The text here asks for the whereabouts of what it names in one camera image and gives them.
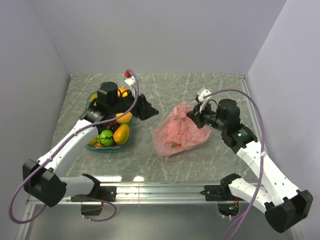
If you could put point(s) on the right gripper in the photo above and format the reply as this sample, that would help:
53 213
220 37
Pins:
196 116

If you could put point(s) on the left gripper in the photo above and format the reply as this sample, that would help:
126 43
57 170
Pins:
143 109

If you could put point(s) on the pink plastic bag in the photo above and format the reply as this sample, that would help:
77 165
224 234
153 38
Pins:
178 132

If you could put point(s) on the orange mango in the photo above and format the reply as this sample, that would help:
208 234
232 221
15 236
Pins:
121 135
122 92

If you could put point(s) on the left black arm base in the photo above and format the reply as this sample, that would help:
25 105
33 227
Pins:
92 204

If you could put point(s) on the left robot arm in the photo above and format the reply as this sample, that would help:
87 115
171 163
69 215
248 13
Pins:
43 177

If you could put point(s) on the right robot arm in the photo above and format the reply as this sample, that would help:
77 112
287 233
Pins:
282 202

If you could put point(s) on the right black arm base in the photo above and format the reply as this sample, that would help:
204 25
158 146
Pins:
227 204

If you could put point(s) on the orange peach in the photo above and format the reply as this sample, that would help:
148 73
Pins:
122 118

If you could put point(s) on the orange mango at tray bottom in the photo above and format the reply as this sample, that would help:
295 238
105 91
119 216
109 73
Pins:
121 135

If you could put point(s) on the purple grape bunch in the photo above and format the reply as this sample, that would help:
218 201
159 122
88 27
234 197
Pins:
112 126

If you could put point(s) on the green striped watermelon ball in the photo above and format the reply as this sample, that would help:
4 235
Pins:
105 138

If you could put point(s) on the yellow orange fruit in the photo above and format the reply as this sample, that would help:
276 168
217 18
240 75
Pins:
93 97

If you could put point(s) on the teal plastic fruit tray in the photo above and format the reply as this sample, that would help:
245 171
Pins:
98 148

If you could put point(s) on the yellow lemon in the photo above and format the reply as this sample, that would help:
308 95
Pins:
93 141

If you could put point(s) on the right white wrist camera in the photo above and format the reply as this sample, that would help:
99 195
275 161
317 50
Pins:
203 96

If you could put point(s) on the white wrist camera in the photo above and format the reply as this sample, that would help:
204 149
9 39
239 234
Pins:
203 96
131 82

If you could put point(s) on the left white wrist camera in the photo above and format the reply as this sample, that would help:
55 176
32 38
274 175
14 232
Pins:
131 82

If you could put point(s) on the aluminium mounting rail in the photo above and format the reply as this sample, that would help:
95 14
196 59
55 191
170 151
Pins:
173 192

